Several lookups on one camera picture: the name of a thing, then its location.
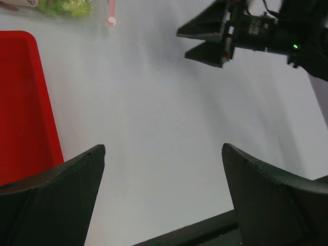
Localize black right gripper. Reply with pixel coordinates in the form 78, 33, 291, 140
176, 1, 300, 68

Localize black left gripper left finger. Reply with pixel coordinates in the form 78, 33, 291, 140
1, 145, 106, 245

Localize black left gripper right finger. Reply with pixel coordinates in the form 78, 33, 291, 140
221, 143, 327, 245

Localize green fake grapes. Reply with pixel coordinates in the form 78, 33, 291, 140
36, 0, 93, 17

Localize clear zip top bag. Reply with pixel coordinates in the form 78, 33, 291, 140
1, 0, 117, 36

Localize red plastic bin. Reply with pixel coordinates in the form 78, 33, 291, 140
1, 31, 64, 186

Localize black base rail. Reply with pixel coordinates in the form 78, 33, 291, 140
137, 210, 243, 246

